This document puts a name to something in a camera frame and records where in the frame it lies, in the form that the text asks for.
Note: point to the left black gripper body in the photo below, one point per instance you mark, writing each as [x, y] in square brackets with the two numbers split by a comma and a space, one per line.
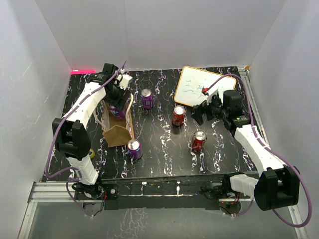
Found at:
[118, 96]

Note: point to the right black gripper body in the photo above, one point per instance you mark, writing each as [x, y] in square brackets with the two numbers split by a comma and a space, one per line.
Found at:
[215, 108]

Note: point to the purple soda can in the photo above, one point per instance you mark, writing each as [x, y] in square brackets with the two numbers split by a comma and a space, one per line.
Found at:
[117, 112]
[147, 99]
[135, 149]

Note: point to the red soda can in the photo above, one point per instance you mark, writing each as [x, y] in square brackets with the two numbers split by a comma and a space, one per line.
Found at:
[198, 140]
[178, 115]

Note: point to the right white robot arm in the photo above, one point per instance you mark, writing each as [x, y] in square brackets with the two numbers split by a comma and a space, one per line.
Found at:
[278, 184]

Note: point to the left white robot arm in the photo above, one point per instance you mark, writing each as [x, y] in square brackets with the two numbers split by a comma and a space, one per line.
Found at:
[70, 137]

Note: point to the brown canvas tote bag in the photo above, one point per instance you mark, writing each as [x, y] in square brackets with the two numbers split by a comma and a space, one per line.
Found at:
[116, 131]

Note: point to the small whiteboard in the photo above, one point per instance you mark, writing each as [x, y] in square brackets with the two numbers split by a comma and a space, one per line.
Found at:
[191, 82]

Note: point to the red soda can front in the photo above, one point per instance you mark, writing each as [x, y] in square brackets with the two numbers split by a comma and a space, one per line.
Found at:
[198, 140]

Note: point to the pink marker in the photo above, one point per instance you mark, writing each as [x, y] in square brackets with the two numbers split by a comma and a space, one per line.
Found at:
[78, 72]

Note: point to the purple soda can front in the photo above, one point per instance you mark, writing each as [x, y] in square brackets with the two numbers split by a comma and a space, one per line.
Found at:
[135, 149]

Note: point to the yellow tape roll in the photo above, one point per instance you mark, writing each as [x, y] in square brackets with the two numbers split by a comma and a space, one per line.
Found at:
[91, 153]

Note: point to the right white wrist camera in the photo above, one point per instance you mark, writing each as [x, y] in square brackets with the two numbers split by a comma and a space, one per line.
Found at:
[209, 93]

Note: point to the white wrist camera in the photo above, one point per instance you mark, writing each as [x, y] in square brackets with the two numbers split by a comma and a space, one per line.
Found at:
[209, 93]
[124, 81]

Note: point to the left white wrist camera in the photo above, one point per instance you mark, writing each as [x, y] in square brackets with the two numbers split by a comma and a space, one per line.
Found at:
[124, 81]

